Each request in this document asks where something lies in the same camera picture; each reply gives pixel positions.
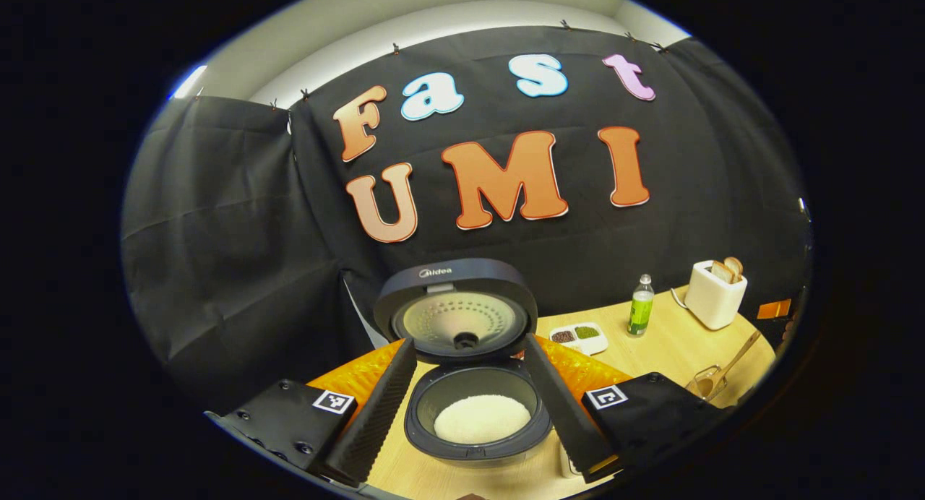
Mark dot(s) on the black silver rice cooker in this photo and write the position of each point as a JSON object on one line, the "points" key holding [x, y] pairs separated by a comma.
{"points": [[455, 287]]}

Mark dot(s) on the wooden spoon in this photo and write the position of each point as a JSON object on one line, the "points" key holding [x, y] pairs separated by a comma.
{"points": [[733, 359]]}

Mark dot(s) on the green drink bottle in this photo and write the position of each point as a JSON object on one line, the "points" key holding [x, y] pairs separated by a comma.
{"points": [[639, 312]]}

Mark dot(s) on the white rice pile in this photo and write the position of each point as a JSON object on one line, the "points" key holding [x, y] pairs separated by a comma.
{"points": [[482, 419]]}

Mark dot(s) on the bread slice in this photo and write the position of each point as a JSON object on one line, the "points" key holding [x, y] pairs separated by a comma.
{"points": [[735, 266], [721, 272]]}

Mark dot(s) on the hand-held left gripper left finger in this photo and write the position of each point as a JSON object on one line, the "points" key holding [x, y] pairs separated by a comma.
{"points": [[379, 413]]}

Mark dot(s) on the white toaster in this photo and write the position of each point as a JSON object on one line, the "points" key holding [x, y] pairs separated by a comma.
{"points": [[712, 305]]}

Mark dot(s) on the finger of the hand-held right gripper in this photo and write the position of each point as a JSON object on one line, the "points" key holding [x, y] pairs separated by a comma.
{"points": [[775, 309]]}

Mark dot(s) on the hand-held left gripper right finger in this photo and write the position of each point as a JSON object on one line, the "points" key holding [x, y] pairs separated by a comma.
{"points": [[560, 413]]}

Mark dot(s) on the white divided bean dish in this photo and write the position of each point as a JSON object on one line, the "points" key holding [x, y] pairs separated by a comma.
{"points": [[596, 343]]}

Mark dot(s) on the narrow ceiling light panel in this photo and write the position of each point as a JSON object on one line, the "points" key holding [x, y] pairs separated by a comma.
{"points": [[189, 81]]}

